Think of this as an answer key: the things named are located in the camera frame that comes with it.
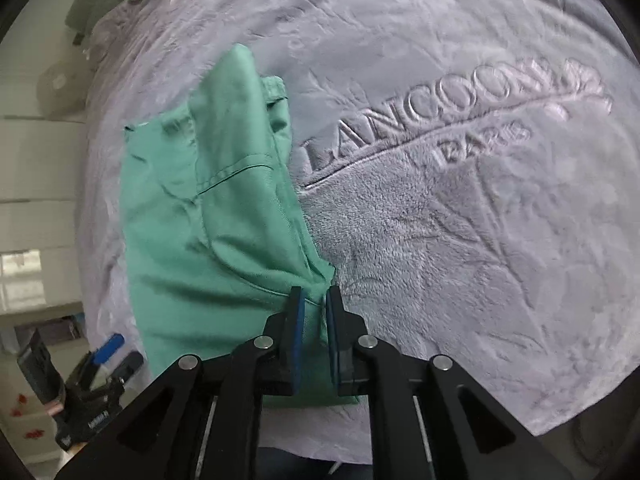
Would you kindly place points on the white pedestal fan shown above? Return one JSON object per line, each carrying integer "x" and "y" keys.
{"x": 62, "y": 85}

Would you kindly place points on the person's blue jeans legs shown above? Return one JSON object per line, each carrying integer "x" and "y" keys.
{"x": 310, "y": 467}

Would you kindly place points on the grey padded headboard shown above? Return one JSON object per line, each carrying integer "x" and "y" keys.
{"x": 95, "y": 5}

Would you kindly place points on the purple embossed blanket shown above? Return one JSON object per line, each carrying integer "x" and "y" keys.
{"x": 450, "y": 260}

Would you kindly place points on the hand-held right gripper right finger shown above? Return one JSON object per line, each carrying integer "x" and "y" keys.
{"x": 332, "y": 320}

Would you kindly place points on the white wardrobe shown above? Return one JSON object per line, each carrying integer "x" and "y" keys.
{"x": 35, "y": 170}

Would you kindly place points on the green work jacket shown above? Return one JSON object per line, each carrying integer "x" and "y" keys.
{"x": 225, "y": 235}

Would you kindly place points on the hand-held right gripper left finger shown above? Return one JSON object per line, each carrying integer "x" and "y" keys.
{"x": 297, "y": 320}

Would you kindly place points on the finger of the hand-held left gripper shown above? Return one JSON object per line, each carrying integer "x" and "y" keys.
{"x": 111, "y": 345}
{"x": 131, "y": 365}

